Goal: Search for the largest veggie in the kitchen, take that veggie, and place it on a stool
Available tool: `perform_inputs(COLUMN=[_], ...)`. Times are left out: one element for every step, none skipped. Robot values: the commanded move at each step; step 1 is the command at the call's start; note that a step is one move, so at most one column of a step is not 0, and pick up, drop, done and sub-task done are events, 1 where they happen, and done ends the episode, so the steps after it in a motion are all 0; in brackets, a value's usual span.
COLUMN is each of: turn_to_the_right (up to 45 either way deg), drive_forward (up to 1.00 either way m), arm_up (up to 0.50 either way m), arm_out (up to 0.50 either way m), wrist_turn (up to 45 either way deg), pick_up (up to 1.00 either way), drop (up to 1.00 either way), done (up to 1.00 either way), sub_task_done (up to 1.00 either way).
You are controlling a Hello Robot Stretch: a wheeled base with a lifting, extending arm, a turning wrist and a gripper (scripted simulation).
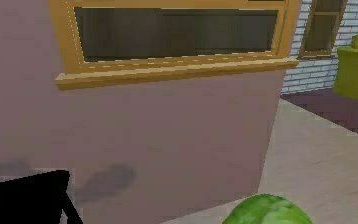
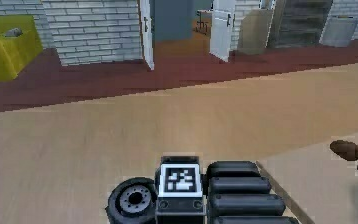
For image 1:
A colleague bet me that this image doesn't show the black stool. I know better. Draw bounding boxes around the black stool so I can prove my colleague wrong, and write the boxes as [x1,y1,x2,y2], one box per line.
[0,169,85,224]

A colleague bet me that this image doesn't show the green lettuce head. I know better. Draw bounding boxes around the green lettuce head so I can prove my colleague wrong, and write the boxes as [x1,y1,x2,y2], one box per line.
[221,193,315,224]

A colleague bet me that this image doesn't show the narrow wooden framed window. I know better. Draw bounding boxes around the narrow wooden framed window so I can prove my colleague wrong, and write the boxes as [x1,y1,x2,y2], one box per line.
[297,0,349,61]

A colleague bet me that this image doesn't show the yellow-green armchair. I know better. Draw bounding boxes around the yellow-green armchair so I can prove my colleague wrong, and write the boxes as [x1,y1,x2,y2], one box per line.
[332,33,358,105]

